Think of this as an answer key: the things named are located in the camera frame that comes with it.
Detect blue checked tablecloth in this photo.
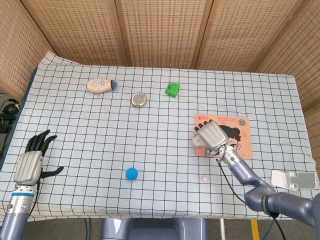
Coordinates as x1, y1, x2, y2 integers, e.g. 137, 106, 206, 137
0, 49, 320, 222

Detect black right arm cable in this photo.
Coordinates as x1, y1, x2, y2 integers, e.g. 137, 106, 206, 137
214, 158, 287, 240

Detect cream squeeze bottle blue cap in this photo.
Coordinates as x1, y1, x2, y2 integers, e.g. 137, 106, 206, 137
86, 78, 119, 94

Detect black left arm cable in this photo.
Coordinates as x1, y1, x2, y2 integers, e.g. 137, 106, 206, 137
27, 181, 41, 218

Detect cartoon girl mouse pad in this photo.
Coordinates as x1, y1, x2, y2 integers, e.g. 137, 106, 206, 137
194, 114, 254, 160

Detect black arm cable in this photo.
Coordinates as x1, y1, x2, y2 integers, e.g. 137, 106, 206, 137
27, 181, 41, 218
214, 158, 287, 240

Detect round metal tin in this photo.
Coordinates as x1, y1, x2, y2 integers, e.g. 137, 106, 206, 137
130, 92, 148, 109

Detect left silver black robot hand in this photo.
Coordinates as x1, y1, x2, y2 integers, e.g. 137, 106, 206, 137
13, 129, 65, 187

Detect blue ball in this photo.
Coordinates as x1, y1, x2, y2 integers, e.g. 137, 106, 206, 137
125, 167, 139, 181

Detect green plastic block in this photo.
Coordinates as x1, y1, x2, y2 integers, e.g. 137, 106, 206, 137
164, 82, 181, 99

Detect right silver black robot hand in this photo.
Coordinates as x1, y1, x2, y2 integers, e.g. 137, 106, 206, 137
194, 119, 230, 153

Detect black floor cables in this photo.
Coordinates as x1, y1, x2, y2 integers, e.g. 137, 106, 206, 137
0, 92, 21, 135

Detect white phone stand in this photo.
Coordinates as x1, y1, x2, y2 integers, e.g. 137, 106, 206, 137
271, 169, 320, 192

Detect grey robot torso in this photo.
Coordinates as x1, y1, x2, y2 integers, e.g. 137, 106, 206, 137
99, 217, 208, 240

